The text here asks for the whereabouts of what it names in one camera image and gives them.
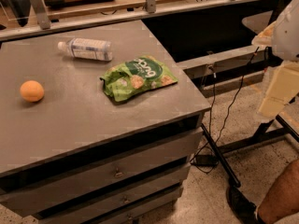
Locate orange fruit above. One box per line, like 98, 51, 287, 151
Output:
20, 80, 45, 102

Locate black metal chair frame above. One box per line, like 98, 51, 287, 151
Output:
194, 115, 299, 188

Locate metal railing frame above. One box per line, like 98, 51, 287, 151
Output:
0, 0, 263, 42

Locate black cable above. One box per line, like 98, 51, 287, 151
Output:
190, 46, 260, 175

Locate person's bare leg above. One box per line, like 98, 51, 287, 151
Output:
258, 160, 299, 224

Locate green snack bag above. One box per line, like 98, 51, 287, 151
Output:
100, 56, 178, 102

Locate clear plastic water bottle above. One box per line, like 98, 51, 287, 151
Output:
58, 38, 113, 62

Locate black shoe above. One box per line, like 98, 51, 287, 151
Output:
226, 187, 257, 224

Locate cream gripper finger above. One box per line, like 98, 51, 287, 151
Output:
257, 61, 299, 119

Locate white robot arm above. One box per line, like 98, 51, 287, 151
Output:
252, 0, 299, 120

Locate black power adapter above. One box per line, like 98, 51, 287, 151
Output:
194, 155, 218, 166

